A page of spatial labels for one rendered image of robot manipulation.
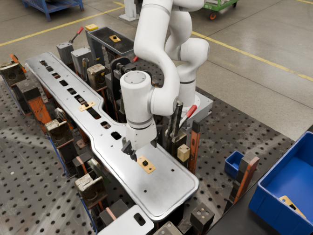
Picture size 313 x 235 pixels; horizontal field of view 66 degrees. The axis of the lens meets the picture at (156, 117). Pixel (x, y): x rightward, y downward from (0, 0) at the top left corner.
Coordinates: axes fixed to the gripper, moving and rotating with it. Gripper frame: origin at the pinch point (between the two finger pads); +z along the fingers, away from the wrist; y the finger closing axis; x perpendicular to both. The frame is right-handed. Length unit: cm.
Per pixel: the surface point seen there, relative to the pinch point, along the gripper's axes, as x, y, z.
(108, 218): 8.1, 22.0, 9.5
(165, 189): 13.2, 1.7, 7.8
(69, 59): -102, -15, 12
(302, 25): -110, -427, 116
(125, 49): -55, -31, -7
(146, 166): 1.4, 0.6, 7.6
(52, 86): -75, 7, 8
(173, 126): -0.2, -14.4, -2.6
